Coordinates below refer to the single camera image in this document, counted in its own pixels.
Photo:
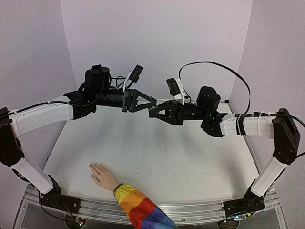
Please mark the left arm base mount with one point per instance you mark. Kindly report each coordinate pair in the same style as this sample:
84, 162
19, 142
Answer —
56, 200

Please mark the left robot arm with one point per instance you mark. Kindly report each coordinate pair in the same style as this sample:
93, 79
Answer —
95, 91

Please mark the mannequin hand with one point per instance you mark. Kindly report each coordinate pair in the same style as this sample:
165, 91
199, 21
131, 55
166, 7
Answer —
103, 177

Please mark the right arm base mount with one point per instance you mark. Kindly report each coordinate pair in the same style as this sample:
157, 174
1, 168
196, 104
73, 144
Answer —
249, 204

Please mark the rainbow sleeve forearm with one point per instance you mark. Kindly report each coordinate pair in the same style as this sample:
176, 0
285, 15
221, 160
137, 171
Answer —
141, 211

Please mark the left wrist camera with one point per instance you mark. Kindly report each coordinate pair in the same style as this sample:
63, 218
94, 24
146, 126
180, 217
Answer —
132, 77

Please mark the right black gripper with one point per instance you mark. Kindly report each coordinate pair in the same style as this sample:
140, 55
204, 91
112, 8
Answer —
178, 114

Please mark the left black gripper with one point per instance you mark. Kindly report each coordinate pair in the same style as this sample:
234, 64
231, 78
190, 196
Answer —
130, 105

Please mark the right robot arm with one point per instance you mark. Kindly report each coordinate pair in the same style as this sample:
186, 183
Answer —
278, 126

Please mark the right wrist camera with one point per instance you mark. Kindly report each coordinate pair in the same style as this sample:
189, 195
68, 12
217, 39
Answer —
177, 90

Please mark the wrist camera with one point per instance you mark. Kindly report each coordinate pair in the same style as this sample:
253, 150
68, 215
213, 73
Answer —
132, 77
177, 90

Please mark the aluminium front rail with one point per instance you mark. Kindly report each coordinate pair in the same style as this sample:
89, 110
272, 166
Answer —
179, 213

